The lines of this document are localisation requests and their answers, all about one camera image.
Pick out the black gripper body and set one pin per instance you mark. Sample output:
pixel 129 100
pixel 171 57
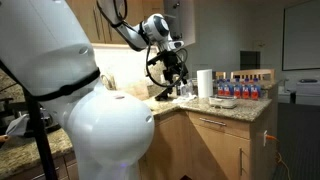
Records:
pixel 171 63

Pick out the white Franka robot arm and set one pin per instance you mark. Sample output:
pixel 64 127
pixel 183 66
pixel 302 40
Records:
pixel 100 133

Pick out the white open cabinet door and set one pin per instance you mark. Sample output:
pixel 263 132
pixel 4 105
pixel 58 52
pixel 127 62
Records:
pixel 186 23

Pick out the clear plastic bag of bottles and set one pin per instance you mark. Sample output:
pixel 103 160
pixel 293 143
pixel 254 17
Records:
pixel 186 89

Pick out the black pan with lid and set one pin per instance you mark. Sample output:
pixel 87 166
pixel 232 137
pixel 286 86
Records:
pixel 164 96

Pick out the white paper sheet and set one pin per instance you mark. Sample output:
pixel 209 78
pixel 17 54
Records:
pixel 185 98

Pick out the white paper towel roll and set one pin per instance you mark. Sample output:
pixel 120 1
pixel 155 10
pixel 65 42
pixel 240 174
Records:
pixel 204 83

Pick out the narrow wooden chair back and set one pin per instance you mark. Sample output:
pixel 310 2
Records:
pixel 220 75

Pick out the red label water bottle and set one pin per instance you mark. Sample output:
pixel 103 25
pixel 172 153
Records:
pixel 246 90
pixel 255 91
pixel 237 90
pixel 221 90
pixel 228 89

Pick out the white rectangular dish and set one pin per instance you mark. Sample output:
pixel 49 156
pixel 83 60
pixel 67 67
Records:
pixel 222 101

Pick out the low white cabinet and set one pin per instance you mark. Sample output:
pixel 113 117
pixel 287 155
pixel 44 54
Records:
pixel 285 96

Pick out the wooden base cabinet body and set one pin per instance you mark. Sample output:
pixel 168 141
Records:
pixel 259 156

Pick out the white projector screen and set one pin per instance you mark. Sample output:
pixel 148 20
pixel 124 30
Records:
pixel 301 36

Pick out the white printer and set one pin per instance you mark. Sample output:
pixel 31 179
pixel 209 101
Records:
pixel 308 91

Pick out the wooden cabinet with drawers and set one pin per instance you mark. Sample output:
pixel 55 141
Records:
pixel 68 166

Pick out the black tripod pole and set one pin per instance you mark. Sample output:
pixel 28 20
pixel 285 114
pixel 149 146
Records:
pixel 41 146

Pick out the crumpled white paper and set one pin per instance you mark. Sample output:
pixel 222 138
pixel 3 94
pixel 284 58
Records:
pixel 18 126

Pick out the black metal equipment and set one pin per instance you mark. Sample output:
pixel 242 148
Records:
pixel 10 113

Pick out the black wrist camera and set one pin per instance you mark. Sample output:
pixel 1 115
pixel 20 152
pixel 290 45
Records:
pixel 155 60

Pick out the small dark wall panel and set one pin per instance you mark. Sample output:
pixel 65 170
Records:
pixel 250 60

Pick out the wooden wall cabinets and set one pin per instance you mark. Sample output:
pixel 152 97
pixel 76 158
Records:
pixel 88 30

